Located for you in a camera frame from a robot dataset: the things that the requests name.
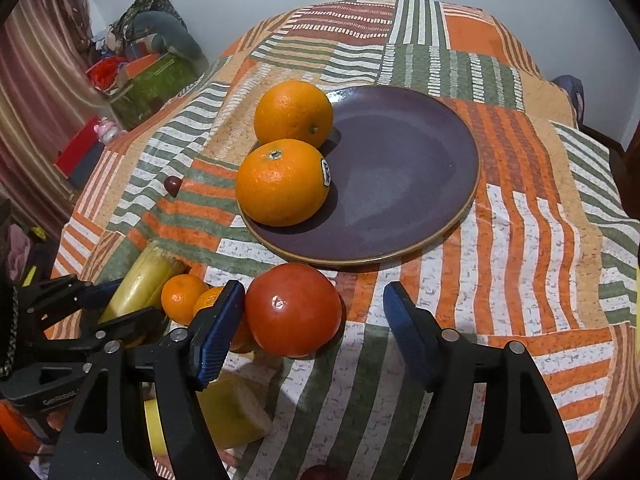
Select striped patchwork blanket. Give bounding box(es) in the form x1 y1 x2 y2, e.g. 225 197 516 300
47 0 640 480

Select dark patterned cloth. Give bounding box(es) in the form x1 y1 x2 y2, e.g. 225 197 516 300
120 0 188 31

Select pink toy figure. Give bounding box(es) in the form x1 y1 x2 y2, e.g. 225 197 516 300
95 117 128 145

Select green fabric storage box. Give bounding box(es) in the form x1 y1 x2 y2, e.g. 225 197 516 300
107 52 201 131

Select plain large orange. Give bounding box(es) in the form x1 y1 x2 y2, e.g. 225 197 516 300
254 80 334 150

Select black white braided cord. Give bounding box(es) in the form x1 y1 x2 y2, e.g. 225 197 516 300
0 287 21 381

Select small tangerine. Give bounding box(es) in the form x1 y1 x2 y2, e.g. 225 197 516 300
161 274 210 326
192 285 257 354

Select yellow-green sugarcane piece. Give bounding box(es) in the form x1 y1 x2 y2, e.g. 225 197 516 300
97 241 187 325
144 370 273 456

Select blue-grey bag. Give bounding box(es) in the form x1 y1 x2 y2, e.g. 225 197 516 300
552 75 586 126

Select purple ceramic plate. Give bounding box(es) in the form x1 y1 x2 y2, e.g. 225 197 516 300
237 85 481 267

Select striped red curtain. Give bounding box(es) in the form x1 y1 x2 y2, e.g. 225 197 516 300
0 0 96 233

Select orange box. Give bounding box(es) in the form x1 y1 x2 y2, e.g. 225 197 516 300
117 55 166 86

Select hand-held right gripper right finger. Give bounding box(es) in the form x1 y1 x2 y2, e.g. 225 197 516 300
382 281 593 480

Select red box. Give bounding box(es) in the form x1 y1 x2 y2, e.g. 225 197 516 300
54 117 108 191

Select orange with sticker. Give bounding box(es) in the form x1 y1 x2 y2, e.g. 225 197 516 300
236 138 333 227

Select red plastic bag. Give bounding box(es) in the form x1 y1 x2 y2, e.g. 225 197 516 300
86 56 128 92

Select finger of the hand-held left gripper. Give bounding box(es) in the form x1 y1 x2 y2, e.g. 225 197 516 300
42 306 166 361
20 274 123 333

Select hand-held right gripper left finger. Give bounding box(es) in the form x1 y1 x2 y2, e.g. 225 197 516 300
48 280 247 480

